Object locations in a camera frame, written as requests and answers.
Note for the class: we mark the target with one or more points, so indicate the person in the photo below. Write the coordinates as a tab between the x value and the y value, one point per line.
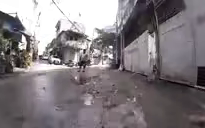
83	60

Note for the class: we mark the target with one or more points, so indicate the tree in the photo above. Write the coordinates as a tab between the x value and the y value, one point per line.
105	40

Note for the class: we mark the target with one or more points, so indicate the pale multi-storey building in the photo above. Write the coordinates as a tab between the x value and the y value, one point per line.
70	45

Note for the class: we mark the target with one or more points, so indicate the white car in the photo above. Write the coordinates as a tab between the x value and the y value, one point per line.
54	60

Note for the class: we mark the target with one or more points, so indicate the grey concrete road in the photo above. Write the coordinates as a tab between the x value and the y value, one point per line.
56	100

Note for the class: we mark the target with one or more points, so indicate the grey walled building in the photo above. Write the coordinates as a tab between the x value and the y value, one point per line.
170	43

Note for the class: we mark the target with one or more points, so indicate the green shelter with plants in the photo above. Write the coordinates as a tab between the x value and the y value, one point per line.
6	46

